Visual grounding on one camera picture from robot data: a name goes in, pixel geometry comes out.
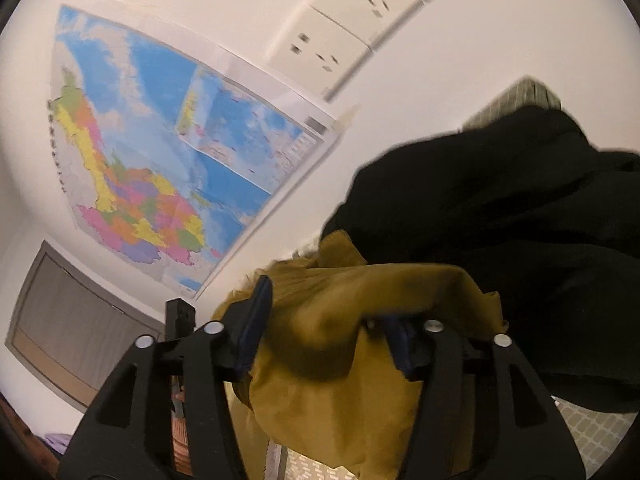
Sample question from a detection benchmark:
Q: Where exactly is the white wall socket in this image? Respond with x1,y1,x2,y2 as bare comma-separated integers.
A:
265,6,373,98
311,0,428,46

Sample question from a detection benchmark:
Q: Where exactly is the purple cloth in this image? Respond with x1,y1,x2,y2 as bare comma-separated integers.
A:
42,432,71,456

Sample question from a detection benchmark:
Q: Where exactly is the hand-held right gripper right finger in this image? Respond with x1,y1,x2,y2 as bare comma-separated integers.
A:
382,315,587,480

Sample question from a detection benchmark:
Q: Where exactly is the olive green jacket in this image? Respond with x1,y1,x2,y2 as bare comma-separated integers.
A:
210,230,506,480

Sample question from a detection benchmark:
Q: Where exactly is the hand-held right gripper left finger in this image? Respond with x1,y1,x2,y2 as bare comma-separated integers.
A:
57,275,274,480

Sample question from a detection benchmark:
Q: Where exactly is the colourful wall map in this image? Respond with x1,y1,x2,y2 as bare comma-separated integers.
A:
46,4,361,301

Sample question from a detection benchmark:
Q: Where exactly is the grey wardrobe door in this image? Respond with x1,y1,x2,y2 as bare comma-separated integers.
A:
5,240,168,413

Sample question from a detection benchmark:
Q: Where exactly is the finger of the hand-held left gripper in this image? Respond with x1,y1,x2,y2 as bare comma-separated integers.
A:
165,298,197,342

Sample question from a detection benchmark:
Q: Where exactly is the black garment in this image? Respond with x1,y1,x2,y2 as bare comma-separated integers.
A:
320,105,640,413

